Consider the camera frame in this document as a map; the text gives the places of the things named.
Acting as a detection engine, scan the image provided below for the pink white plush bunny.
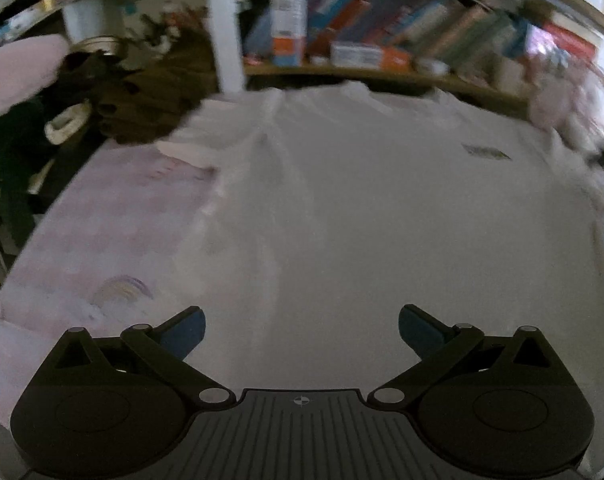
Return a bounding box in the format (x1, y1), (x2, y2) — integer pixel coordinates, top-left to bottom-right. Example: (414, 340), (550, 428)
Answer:
(526, 55), (604, 146)

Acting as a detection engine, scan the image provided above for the flat white orange carton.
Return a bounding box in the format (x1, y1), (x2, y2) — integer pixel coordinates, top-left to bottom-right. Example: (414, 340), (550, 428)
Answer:
(331, 42), (413, 72)

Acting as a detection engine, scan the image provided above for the row of colourful books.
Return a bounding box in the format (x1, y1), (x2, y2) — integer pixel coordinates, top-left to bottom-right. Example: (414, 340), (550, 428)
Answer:
(242, 0), (602, 91)

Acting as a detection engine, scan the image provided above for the white and wooden bookshelf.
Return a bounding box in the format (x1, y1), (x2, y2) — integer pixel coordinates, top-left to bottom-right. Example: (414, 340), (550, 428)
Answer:
(0, 0), (604, 121)

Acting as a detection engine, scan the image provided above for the round metal tin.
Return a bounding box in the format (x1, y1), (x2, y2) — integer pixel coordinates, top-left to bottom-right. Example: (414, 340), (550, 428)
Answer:
(72, 35), (128, 57)

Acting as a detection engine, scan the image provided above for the pale pink soft cloth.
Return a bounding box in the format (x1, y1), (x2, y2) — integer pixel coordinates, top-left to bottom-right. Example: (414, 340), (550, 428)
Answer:
(0, 34), (70, 120)

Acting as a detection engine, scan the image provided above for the white shirt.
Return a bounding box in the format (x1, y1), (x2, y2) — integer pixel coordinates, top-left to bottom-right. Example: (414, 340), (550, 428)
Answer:
(157, 80), (604, 391)

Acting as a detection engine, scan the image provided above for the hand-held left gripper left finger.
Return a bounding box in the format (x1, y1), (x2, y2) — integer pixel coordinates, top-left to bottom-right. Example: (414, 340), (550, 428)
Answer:
(47, 305), (237, 411)

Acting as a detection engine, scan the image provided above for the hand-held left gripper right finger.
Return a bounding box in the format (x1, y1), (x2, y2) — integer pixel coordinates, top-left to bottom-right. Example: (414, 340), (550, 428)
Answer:
(367, 303), (562, 411)

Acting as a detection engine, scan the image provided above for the thick red book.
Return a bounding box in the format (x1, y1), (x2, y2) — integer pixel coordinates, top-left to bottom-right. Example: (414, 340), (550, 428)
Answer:
(542, 22), (598, 62)

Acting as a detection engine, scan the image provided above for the small white box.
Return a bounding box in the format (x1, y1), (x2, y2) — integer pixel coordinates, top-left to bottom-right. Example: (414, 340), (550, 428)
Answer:
(416, 58), (451, 77)

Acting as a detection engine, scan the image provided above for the pink checked printed desk mat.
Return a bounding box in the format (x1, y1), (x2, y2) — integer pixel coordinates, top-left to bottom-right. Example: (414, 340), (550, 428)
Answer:
(0, 137), (604, 480)

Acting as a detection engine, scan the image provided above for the tall white orange carton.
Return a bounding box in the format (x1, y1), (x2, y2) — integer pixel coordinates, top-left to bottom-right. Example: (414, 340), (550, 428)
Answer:
(271, 0), (309, 68)

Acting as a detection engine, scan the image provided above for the brown cloth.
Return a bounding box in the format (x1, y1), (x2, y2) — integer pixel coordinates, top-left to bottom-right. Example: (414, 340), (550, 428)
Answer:
(62, 35), (223, 146)

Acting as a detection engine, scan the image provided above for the dark cloth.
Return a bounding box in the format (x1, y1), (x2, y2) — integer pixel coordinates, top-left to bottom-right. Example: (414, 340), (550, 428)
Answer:
(0, 95), (83, 251)

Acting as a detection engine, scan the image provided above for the small white cloth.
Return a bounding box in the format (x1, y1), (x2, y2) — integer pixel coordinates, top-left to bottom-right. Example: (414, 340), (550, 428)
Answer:
(44, 102), (90, 144)

